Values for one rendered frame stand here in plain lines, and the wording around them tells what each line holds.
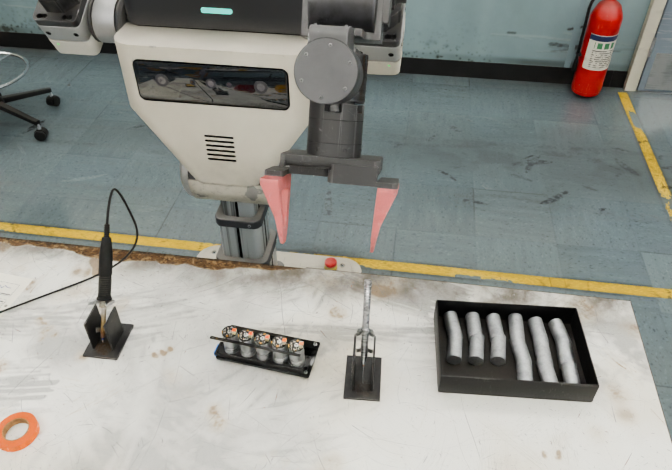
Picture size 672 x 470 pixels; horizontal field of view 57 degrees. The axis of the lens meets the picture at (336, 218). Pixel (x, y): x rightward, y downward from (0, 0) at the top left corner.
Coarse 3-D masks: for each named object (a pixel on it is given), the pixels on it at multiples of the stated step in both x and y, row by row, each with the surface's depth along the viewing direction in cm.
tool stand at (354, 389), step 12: (372, 336) 95; (360, 348) 97; (348, 360) 102; (360, 360) 102; (372, 360) 102; (348, 372) 101; (360, 372) 101; (372, 372) 95; (348, 384) 99; (360, 384) 99; (372, 384) 97; (348, 396) 97; (360, 396) 97; (372, 396) 97
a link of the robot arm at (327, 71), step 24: (384, 0) 60; (312, 24) 54; (384, 24) 64; (312, 48) 54; (336, 48) 54; (312, 72) 54; (336, 72) 54; (360, 72) 56; (312, 96) 55; (336, 96) 54
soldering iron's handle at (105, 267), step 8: (104, 232) 102; (104, 240) 101; (104, 248) 101; (104, 256) 101; (112, 256) 102; (104, 264) 101; (112, 264) 103; (104, 272) 102; (104, 280) 102; (104, 288) 102; (104, 296) 102
